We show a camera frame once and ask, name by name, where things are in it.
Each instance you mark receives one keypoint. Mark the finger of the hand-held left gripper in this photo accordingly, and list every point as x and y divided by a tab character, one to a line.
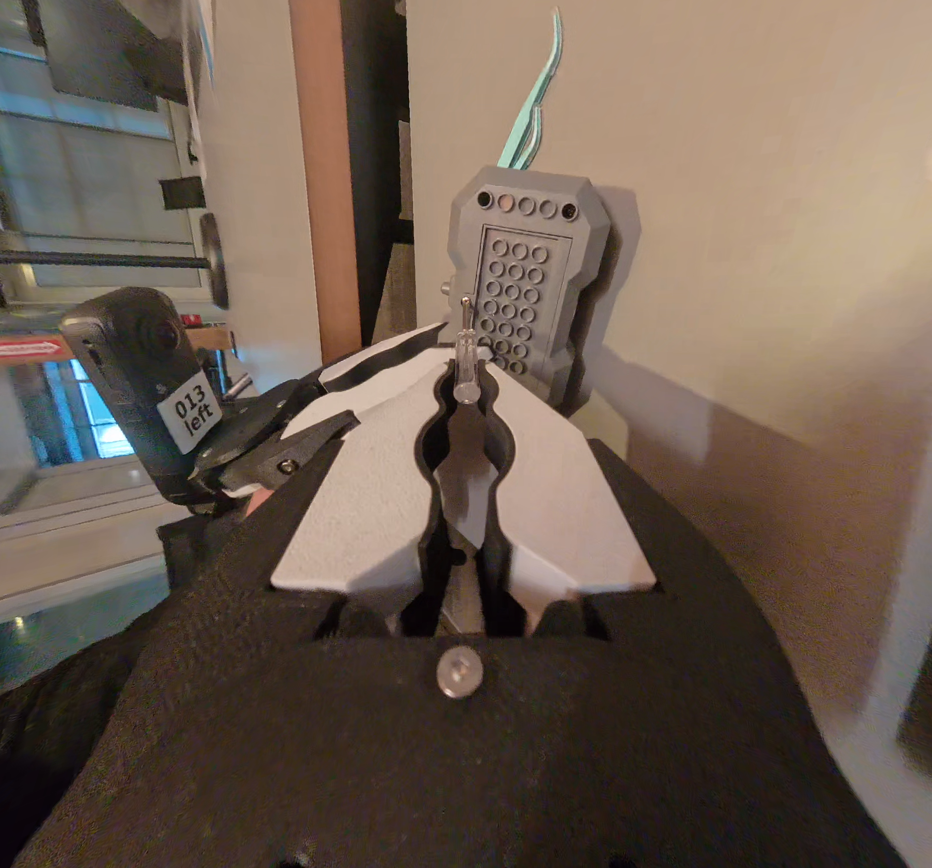
372	405
382	356

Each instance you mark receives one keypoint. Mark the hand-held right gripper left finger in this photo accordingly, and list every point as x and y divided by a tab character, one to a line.
350	519

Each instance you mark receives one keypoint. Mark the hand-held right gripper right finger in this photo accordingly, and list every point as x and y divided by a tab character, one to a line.
575	519

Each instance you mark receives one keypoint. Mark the grey toy battery box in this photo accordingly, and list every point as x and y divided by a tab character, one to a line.
590	271

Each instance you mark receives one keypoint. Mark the teal tweezers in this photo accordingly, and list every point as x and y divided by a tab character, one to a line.
527	126

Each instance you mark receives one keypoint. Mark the person's dark clothing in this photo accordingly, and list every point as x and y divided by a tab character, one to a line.
73	723

